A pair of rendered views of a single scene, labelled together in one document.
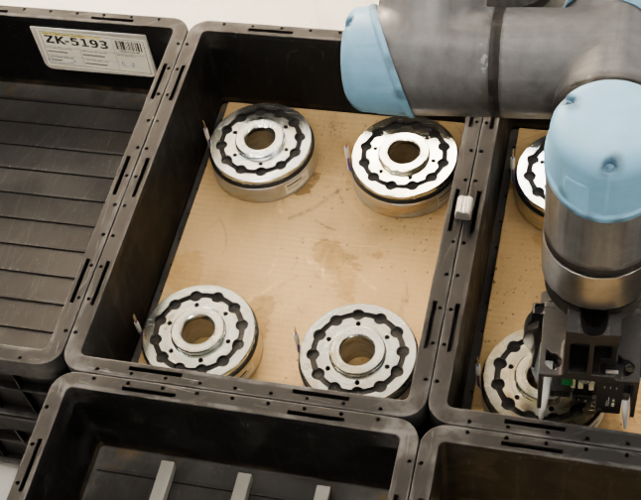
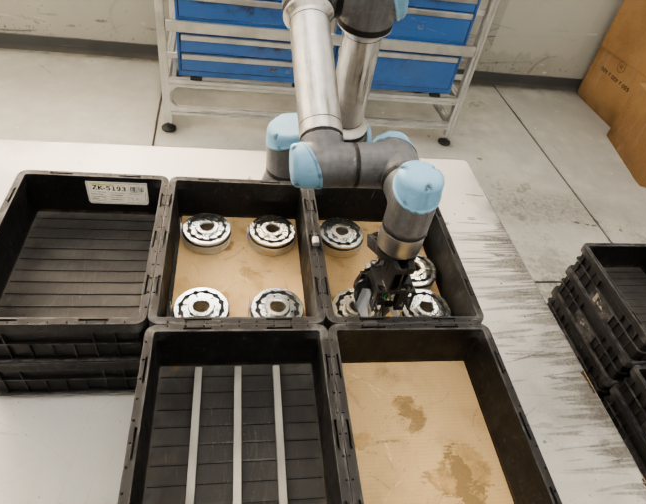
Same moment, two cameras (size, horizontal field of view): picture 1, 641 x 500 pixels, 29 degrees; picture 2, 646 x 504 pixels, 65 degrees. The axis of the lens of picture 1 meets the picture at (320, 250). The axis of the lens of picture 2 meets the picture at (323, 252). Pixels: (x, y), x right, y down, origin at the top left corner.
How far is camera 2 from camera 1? 0.33 m
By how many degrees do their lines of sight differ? 25
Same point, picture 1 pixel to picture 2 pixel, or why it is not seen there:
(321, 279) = (247, 282)
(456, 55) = (343, 158)
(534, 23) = (371, 146)
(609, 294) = (412, 250)
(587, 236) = (412, 222)
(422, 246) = (286, 266)
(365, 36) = (304, 151)
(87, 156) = (117, 241)
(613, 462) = (406, 328)
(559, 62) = (384, 160)
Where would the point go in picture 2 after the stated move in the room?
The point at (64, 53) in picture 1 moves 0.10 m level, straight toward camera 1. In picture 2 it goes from (101, 194) to (122, 220)
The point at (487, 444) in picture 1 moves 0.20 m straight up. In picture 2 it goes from (356, 328) to (381, 246)
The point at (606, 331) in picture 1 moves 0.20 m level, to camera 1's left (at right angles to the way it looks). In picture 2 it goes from (409, 267) to (302, 302)
